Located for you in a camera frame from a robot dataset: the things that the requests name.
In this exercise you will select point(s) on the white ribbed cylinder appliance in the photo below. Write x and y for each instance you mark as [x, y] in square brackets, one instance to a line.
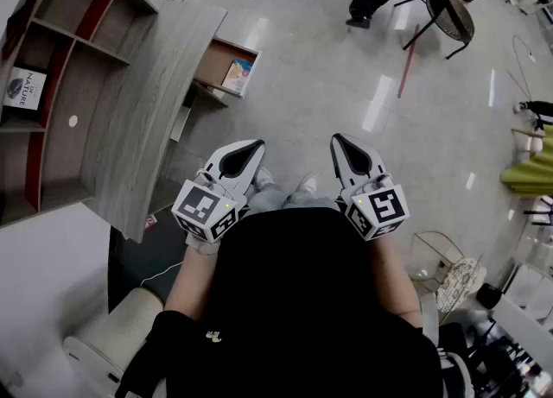
[108, 336]

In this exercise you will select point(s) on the white round disc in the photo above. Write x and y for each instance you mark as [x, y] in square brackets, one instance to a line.
[73, 120]

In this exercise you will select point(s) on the person's left shoe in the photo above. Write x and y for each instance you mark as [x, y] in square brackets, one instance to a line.
[264, 178]

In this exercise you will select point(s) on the person's black shirt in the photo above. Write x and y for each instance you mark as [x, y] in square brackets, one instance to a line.
[298, 301]

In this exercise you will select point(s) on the green cushion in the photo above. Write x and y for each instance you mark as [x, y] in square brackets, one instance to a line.
[529, 172]

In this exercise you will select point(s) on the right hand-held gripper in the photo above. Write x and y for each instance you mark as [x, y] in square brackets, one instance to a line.
[382, 210]

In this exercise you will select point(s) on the person's left leg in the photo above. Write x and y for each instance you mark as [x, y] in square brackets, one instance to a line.
[265, 200]

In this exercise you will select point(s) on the white shelf rack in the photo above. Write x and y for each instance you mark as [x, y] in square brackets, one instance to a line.
[525, 301]

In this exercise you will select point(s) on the person's leg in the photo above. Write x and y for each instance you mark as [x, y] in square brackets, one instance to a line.
[265, 200]
[313, 203]

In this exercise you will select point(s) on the framed poster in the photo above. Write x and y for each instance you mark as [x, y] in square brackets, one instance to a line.
[23, 87]

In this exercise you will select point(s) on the grey wooden shelf unit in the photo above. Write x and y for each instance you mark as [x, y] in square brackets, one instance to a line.
[73, 85]

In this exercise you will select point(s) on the person's left forearm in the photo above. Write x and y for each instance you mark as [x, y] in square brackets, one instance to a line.
[192, 279]

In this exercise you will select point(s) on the person's right leg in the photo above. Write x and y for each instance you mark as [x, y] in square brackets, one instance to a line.
[313, 203]

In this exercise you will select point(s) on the grey wooden desk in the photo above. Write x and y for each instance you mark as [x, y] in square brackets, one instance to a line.
[142, 98]

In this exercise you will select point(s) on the wooden stool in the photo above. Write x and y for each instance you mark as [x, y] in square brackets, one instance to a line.
[529, 141]

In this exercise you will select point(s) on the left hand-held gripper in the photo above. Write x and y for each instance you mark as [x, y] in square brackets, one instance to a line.
[203, 210]

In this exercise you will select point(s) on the person's right forearm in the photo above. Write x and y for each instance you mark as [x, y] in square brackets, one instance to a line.
[395, 275]

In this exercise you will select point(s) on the colourful book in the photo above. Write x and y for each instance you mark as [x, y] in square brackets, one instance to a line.
[237, 74]

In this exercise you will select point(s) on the black round container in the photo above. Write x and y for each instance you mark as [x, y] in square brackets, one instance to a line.
[489, 296]

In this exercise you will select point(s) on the black floor mat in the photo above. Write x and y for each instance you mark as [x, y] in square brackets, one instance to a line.
[138, 258]

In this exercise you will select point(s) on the person's shoe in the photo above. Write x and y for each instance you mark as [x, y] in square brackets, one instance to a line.
[307, 184]
[264, 178]
[519, 107]

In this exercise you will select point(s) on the black wicker chair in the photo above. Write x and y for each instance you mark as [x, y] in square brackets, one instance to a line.
[451, 16]

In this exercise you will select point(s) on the red stick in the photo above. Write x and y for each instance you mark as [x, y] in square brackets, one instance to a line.
[408, 61]

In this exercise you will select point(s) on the person's right shoe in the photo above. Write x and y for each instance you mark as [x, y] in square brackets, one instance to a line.
[307, 184]

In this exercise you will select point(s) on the wooden drawer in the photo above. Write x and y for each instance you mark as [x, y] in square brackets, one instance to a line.
[214, 66]

